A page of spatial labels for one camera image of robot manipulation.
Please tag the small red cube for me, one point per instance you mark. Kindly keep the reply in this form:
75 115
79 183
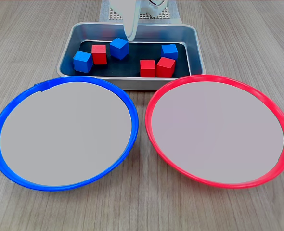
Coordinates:
147 68
166 67
99 55

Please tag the pale perforated base plate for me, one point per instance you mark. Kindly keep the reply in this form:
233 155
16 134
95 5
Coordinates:
163 14

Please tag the small blue cube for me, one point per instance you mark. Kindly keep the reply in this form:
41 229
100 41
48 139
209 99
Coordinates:
119 48
82 62
169 51

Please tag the red-rimmed white plate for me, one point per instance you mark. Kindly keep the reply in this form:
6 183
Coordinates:
216 125

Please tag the steel tray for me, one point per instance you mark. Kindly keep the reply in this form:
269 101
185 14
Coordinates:
195 48

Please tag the blue-rimmed white plate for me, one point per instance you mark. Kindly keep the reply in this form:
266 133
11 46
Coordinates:
60 125

